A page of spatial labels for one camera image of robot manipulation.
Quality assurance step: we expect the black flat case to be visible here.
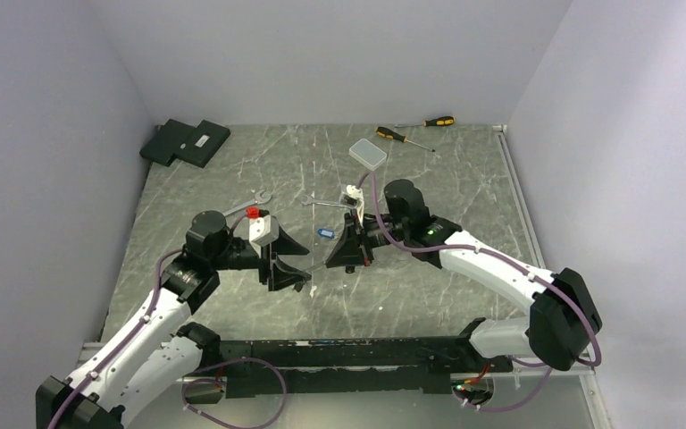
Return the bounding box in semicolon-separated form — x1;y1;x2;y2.
139;119;231;168

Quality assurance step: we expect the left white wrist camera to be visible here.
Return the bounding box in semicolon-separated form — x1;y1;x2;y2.
246;206;280;249

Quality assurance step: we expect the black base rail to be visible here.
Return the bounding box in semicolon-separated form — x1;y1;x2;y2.
177;319;513;399

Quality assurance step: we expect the purple cable at base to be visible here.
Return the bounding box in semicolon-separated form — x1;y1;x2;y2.
180;357;289;429

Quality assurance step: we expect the small chrome open-end wrench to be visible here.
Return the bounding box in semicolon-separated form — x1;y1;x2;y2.
301;196;351;208

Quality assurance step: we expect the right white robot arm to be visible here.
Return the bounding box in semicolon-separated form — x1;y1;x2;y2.
324;179;603;371

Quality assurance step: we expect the large chrome open-end wrench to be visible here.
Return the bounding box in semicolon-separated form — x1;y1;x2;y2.
222;189;272;217

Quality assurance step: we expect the orange black screwdriver far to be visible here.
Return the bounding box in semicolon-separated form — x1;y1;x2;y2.
397;115;455;128

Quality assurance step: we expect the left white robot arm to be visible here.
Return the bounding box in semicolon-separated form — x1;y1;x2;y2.
36;207;311;428

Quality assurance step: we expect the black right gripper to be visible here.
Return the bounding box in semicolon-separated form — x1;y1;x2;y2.
326;208;409;267

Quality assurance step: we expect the orange black screwdriver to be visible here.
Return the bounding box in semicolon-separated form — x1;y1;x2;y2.
397;115;455;128
375;126;436;153

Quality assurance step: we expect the key with blue tag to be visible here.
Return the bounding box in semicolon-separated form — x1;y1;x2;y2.
317;228;336;240

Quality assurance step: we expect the orange black screwdriver near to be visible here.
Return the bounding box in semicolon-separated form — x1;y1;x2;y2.
375;126;436;153

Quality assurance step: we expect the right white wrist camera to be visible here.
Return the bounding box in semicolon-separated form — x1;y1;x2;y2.
341;184;364;221

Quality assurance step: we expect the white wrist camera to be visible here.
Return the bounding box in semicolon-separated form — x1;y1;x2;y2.
246;206;280;249
341;184;364;221

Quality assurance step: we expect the white plastic box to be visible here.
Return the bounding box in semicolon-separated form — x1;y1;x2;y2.
348;139;388;171

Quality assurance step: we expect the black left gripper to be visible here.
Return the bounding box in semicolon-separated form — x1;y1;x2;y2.
210;225;311;290

